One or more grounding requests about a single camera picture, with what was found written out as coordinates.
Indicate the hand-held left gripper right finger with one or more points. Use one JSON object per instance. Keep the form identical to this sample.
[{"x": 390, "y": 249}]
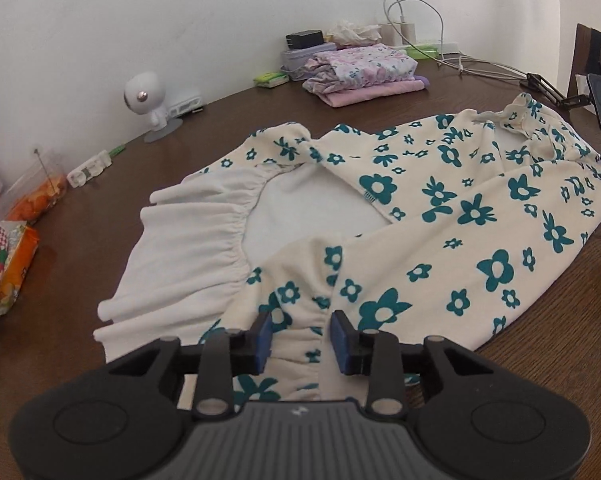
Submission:
[{"x": 339, "y": 345}]

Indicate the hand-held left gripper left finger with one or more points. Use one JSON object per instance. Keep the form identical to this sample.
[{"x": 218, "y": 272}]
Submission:
[{"x": 264, "y": 345}]

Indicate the cream floral pants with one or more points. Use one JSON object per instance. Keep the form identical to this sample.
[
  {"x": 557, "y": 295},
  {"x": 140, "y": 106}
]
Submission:
[{"x": 430, "y": 240}]

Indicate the wooden chair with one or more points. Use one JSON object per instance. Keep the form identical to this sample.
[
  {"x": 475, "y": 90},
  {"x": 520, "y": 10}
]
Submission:
[{"x": 593, "y": 50}]

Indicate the purple folded garment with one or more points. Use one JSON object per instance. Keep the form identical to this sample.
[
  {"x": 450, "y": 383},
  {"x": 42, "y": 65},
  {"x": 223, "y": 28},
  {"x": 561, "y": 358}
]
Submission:
[{"x": 420, "y": 80}]

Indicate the green plastic case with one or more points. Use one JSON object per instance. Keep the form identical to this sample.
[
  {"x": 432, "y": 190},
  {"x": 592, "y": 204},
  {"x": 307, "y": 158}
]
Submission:
[{"x": 423, "y": 51}]

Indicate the white charger plug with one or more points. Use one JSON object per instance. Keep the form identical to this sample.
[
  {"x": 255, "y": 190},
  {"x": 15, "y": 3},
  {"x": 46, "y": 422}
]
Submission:
[
  {"x": 393, "y": 34},
  {"x": 408, "y": 31}
]

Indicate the plain pink folded garment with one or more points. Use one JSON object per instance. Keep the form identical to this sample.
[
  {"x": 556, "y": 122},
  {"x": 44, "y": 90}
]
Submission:
[{"x": 375, "y": 91}]

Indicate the green pen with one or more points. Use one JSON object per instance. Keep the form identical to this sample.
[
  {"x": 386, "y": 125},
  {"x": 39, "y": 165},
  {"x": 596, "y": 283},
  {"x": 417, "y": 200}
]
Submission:
[{"x": 116, "y": 150}]

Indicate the white plastic strip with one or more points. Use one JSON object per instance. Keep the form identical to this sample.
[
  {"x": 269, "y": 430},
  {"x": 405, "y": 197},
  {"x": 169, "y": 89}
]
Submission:
[{"x": 88, "y": 171}]

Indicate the white blue-label packet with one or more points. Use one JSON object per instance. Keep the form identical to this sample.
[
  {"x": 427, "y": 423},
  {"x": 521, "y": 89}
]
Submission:
[{"x": 183, "y": 107}]

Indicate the green tissue packet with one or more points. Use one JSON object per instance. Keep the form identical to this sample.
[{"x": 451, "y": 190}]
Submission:
[{"x": 270, "y": 79}]

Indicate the pink floral folded garment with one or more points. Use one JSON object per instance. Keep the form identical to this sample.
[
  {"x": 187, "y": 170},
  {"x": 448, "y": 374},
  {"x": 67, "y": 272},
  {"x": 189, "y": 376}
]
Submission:
[{"x": 360, "y": 65}]

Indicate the white power strip with chargers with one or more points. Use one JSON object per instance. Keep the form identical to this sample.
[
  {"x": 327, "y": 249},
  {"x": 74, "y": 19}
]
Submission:
[{"x": 385, "y": 12}]

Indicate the orange snack packet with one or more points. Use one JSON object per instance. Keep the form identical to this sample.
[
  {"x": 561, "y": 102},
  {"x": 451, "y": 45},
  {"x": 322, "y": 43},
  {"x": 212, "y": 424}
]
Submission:
[{"x": 8, "y": 265}]

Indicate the clear container with orange food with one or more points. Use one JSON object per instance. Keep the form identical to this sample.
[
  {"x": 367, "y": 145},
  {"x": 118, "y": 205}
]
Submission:
[{"x": 38, "y": 200}]

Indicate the white robot figure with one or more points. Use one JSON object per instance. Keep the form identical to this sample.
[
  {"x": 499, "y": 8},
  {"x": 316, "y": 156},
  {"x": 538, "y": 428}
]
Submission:
[{"x": 148, "y": 102}]

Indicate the thin metal pick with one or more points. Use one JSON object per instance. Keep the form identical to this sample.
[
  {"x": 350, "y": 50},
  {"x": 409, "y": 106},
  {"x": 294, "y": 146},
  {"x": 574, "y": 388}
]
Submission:
[{"x": 45, "y": 170}]

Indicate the crumpled white tissue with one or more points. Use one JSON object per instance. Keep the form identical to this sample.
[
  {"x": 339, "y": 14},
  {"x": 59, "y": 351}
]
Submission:
[{"x": 353, "y": 32}]

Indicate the lilac tin box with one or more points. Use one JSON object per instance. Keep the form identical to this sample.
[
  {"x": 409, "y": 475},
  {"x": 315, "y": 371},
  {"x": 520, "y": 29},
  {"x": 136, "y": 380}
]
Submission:
[{"x": 295, "y": 60}]

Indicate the black power adapter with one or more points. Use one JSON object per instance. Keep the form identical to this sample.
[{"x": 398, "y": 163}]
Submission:
[{"x": 304, "y": 39}]

